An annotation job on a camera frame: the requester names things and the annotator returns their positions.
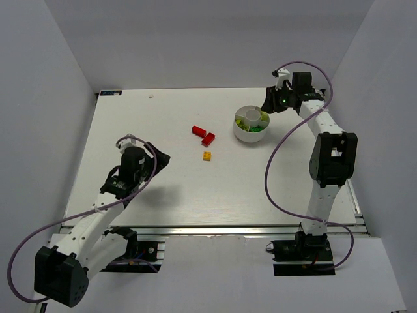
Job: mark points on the dark green lego brick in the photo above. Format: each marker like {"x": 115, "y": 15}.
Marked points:
{"x": 256, "y": 129}

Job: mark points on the red square lego brick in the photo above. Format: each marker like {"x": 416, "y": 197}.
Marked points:
{"x": 208, "y": 139}

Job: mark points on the light green small lego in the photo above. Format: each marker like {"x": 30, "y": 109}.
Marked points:
{"x": 264, "y": 116}

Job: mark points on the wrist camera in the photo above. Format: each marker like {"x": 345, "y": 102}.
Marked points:
{"x": 126, "y": 142}
{"x": 281, "y": 75}

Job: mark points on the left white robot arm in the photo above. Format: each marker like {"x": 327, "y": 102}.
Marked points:
{"x": 63, "y": 272}

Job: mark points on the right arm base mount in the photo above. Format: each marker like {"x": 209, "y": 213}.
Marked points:
{"x": 305, "y": 255}

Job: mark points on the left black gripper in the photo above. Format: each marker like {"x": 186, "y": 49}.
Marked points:
{"x": 156, "y": 159}

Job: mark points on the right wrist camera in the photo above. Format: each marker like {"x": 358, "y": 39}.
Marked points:
{"x": 281, "y": 75}

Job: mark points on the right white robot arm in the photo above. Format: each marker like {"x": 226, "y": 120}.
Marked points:
{"x": 334, "y": 153}

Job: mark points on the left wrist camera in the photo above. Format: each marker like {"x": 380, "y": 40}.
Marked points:
{"x": 126, "y": 142}

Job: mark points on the red long lego brick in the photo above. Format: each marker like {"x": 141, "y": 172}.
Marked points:
{"x": 199, "y": 131}

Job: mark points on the white round divided container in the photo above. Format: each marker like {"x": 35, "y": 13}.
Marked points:
{"x": 251, "y": 116}

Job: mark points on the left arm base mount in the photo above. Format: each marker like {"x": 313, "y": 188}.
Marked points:
{"x": 141, "y": 255}

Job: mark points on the orange square lego brick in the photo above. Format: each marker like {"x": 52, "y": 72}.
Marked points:
{"x": 207, "y": 156}

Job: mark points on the left blue corner sticker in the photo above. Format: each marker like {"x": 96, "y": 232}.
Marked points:
{"x": 110, "y": 93}

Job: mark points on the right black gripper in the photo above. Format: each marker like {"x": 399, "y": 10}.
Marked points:
{"x": 270, "y": 101}

